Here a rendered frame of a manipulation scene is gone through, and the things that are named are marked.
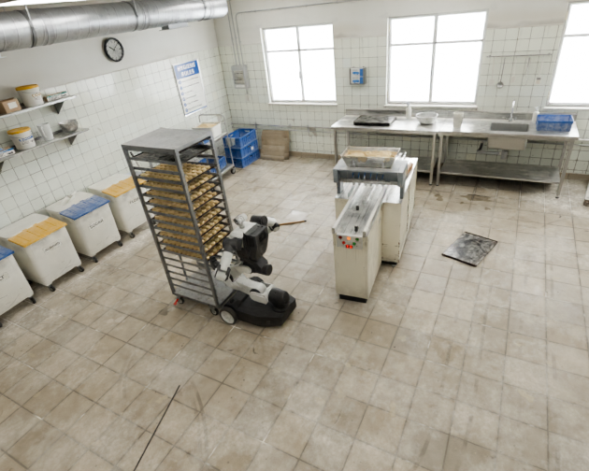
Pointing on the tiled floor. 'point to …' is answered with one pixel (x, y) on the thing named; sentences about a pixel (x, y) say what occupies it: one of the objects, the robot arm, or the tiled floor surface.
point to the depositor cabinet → (397, 221)
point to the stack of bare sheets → (469, 249)
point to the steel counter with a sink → (499, 133)
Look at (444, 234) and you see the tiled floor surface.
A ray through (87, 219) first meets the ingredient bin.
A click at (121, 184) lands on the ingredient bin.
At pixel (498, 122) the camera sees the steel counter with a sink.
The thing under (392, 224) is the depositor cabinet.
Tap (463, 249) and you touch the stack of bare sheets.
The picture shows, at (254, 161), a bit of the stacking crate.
